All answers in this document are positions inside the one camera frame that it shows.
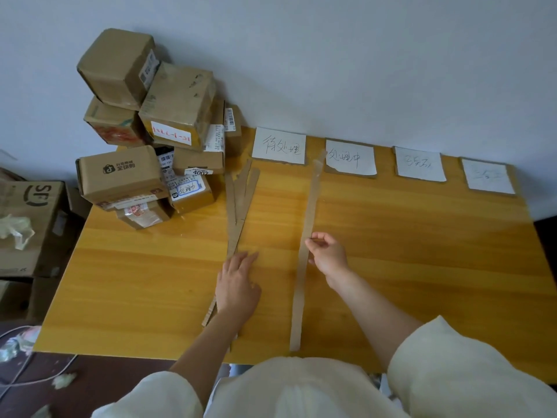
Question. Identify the person's left hand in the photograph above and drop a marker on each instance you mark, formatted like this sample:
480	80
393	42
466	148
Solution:
235	291

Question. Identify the person's right hand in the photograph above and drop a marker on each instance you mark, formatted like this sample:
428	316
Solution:
331	259

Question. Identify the person's right thumb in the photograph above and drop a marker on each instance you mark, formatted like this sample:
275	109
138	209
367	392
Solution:
314	244

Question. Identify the person's left thumb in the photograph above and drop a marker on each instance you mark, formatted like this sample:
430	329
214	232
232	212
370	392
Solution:
255	289

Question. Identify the long taped cardboard strip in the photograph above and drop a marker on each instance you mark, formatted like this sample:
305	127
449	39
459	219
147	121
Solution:
307	217

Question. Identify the brown cardboard strip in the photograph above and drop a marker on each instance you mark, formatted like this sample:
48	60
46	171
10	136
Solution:
230	200
240	215
242	182

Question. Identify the person's right forearm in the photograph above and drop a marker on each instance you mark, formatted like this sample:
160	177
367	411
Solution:
374	319

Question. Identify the person's left forearm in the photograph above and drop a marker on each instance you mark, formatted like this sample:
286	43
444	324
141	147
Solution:
209	356

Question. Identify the white handwritten paper label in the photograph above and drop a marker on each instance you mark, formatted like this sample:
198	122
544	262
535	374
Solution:
488	176
279	145
350	157
420	164

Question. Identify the pile of cardboard parcel boxes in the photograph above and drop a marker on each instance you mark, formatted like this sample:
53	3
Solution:
174	104

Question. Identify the small white paper scrap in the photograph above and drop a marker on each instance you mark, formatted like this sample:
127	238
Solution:
42	412
64	380

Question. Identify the large black-printed cardboard carton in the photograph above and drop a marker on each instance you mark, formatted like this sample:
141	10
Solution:
41	221

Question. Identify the plain brown cardboard carton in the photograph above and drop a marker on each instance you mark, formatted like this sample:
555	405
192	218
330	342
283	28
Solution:
21	300

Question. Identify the crumpled pale plastic wrap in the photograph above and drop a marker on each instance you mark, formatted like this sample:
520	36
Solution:
19	341

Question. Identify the crumpled white plastic bag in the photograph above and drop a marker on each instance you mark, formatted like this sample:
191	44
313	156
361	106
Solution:
15	230

